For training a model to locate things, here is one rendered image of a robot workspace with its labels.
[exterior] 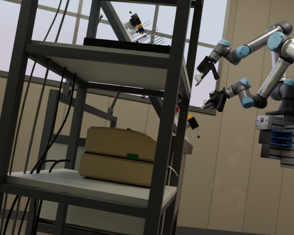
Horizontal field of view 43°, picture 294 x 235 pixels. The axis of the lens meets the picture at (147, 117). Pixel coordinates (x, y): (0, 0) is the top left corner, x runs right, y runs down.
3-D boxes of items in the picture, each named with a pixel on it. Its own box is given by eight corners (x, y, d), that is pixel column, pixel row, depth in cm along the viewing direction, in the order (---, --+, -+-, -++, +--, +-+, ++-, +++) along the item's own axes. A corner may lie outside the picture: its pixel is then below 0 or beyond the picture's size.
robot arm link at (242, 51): (303, 28, 247) (244, 61, 236) (293, 33, 257) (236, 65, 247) (295, 13, 246) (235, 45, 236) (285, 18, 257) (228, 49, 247)
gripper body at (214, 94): (213, 99, 258) (228, 91, 253) (215, 108, 252) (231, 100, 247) (207, 93, 254) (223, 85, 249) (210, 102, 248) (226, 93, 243)
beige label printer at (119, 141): (166, 185, 147) (173, 136, 148) (163, 191, 126) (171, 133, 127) (91, 174, 150) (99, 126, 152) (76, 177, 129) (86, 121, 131)
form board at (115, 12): (178, 137, 159) (181, 135, 159) (77, -53, 176) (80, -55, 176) (189, 146, 275) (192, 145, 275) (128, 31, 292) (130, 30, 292)
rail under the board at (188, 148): (192, 154, 274) (192, 145, 275) (181, 152, 159) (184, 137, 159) (184, 153, 275) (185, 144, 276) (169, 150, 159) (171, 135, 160)
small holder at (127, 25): (129, 35, 186) (140, 29, 186) (122, 22, 188) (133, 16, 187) (131, 38, 191) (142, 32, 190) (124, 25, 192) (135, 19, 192)
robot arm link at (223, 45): (233, 44, 250) (223, 37, 249) (223, 58, 250) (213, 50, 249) (229, 45, 258) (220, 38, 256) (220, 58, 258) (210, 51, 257)
